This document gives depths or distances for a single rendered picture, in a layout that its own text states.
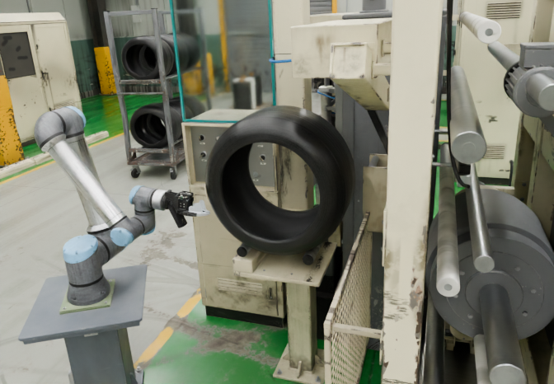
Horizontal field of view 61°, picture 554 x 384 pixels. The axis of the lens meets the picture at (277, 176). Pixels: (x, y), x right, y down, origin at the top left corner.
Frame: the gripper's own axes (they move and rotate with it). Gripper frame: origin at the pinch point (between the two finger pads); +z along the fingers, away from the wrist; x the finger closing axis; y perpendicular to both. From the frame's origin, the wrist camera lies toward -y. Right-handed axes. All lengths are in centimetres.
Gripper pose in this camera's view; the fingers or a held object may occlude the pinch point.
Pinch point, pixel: (207, 214)
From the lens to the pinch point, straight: 208.2
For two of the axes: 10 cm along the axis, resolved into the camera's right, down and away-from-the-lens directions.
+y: 0.7, -9.3, -3.6
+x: 3.1, -3.2, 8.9
